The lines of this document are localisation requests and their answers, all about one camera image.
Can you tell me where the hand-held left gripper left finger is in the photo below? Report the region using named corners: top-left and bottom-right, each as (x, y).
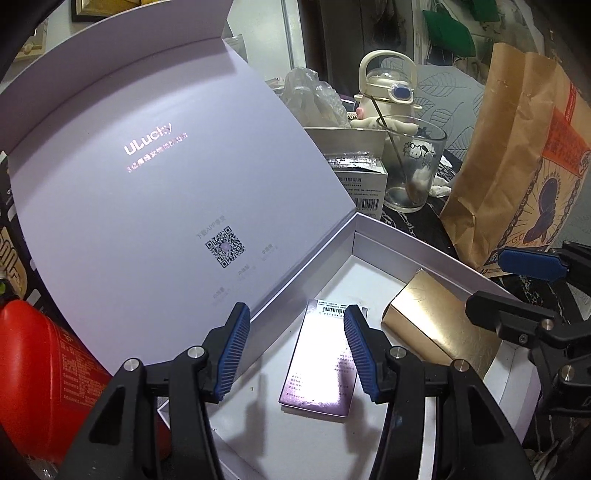
top-left (55, 302), bottom-right (252, 480)

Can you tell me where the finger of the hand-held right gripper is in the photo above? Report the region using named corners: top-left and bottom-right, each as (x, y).
top-left (465, 291), bottom-right (591, 416)
top-left (499, 240), bottom-right (591, 319)

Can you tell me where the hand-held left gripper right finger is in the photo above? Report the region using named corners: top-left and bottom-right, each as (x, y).
top-left (343, 304), bottom-right (539, 480)

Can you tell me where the purple box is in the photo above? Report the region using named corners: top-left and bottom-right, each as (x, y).
top-left (278, 298), bottom-right (370, 418)

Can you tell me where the gold box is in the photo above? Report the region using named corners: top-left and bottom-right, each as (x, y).
top-left (381, 268), bottom-right (504, 379)

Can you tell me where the white hinged gift box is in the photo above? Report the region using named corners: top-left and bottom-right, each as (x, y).
top-left (0, 0), bottom-right (546, 480)

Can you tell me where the brown printed paper bag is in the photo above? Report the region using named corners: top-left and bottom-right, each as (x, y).
top-left (438, 42), bottom-right (591, 280)

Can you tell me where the metal spoon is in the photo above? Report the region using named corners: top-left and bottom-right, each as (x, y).
top-left (369, 95), bottom-right (419, 199)

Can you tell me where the clear glass cup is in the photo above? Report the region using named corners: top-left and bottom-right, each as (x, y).
top-left (376, 115), bottom-right (448, 213)

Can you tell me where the small white barcode carton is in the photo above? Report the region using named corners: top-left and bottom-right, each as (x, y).
top-left (335, 159), bottom-right (386, 222)

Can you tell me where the grey leaf-print cushion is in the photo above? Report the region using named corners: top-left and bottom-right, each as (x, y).
top-left (416, 62), bottom-right (485, 139)

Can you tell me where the red canister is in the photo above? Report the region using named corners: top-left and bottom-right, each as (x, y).
top-left (0, 299), bottom-right (171, 467)

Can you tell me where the silver foil packet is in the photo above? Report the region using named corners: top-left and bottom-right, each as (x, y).
top-left (323, 151), bottom-right (384, 174)

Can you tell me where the cream plush toy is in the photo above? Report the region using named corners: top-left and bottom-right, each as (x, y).
top-left (348, 108), bottom-right (428, 134)

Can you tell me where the black printed box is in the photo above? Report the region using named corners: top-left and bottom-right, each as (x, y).
top-left (0, 150), bottom-right (51, 324)

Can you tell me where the clear plastic bag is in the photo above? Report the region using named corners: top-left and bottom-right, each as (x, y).
top-left (281, 67), bottom-right (349, 127)

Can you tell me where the cream water bottle with handle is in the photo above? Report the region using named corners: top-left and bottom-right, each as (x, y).
top-left (354, 50), bottom-right (423, 121)

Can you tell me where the gold picture frame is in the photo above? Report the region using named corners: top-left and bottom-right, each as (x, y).
top-left (71, 0), bottom-right (139, 21)

